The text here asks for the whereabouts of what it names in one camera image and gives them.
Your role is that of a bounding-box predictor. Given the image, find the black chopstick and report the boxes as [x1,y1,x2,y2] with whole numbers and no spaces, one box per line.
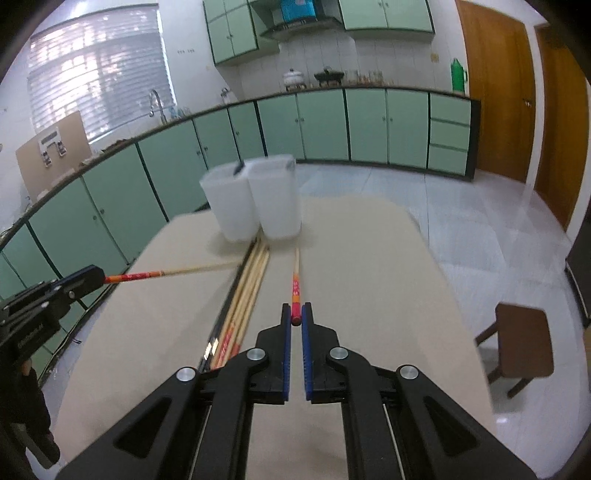
[197,239,257,373]

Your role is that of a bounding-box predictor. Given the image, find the green lower kitchen cabinets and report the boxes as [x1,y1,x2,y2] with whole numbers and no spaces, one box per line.
[1,87,481,297]

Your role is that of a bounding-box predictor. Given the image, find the green kitchen cabinets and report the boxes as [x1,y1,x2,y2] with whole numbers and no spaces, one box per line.
[1,87,481,297]
[204,0,436,65]

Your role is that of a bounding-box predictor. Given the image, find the green upper kitchen cabinets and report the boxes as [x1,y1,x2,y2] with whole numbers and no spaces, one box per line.
[204,0,436,65]

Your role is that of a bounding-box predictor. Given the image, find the cardboard sheet with packaging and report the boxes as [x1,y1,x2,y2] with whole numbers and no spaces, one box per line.
[16,111,92,203]

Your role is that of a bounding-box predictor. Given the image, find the brown wooden stool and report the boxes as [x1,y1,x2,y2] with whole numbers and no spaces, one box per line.
[475,303,555,399]

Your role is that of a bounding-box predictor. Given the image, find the plain wooden chopstick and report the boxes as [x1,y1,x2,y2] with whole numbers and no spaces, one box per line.
[212,239,269,369]

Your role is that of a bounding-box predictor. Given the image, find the chrome sink faucet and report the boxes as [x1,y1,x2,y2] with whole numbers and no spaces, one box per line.
[148,89,167,125]

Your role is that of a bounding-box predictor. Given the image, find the black spoon in holder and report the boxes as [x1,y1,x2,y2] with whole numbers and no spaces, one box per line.
[233,161,245,176]

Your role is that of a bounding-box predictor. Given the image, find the white double utensil holder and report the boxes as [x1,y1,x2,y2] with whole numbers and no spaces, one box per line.
[199,154,301,242]

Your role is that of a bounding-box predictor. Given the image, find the window blinds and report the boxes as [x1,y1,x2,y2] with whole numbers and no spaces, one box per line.
[27,4,175,141]

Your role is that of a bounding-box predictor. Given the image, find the metal kettle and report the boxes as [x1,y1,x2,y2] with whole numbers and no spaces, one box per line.
[221,88,230,105]

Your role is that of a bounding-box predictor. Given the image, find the white cooking pot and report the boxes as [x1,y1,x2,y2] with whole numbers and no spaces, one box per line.
[283,69,307,91]

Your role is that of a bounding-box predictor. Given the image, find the black wok on stove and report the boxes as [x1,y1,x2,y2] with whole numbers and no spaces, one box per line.
[314,67,345,88]

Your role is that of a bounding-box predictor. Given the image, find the black range hood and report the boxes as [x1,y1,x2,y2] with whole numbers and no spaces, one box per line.
[260,16,344,42]

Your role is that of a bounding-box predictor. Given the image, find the blue box above hood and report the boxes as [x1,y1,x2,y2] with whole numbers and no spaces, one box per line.
[280,0,317,22]

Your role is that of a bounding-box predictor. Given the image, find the green thermos bottle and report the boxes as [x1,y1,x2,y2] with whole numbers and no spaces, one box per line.
[451,58,468,95]

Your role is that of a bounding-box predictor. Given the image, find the wooden door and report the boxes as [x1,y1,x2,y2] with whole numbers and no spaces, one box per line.
[535,25,589,228]
[457,1,536,183]

